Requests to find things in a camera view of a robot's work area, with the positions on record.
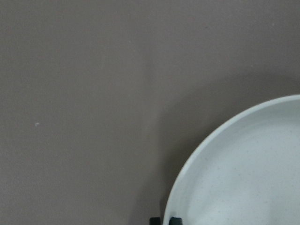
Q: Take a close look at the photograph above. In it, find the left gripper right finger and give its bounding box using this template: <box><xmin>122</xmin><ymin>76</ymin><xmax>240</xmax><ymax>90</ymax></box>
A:
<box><xmin>169</xmin><ymin>212</ymin><xmax>182</xmax><ymax>225</ymax></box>

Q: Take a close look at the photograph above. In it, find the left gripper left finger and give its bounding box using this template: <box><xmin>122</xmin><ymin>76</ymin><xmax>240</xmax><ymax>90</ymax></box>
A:
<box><xmin>150</xmin><ymin>214</ymin><xmax>161</xmax><ymax>225</ymax></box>

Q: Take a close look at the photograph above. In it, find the round beige plate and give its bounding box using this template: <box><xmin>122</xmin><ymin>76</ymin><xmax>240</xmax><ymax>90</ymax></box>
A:
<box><xmin>163</xmin><ymin>95</ymin><xmax>300</xmax><ymax>225</ymax></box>

